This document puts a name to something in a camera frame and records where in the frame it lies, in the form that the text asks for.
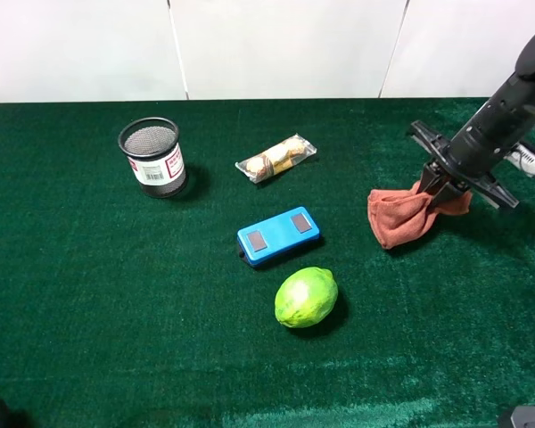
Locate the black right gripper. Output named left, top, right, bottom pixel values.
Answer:
left=408, top=120, right=519, bottom=210

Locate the orange-brown cloth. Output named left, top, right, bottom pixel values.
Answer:
left=367, top=182, right=473, bottom=250

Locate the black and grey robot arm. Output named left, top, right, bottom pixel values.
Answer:
left=408, top=35, right=535, bottom=210

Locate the wrapped snack packet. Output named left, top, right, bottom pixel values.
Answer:
left=235, top=134, right=317, bottom=184

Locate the green lime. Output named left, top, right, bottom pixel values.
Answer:
left=275, top=267, right=339, bottom=329

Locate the blue box with magnets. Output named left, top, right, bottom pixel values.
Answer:
left=236, top=206, right=321, bottom=268

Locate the green felt table cover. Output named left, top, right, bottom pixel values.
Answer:
left=0, top=99, right=535, bottom=427

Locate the black mesh pen cup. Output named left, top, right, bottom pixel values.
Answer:
left=118, top=117, right=187, bottom=199

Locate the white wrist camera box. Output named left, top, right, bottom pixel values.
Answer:
left=505, top=143, right=535, bottom=177

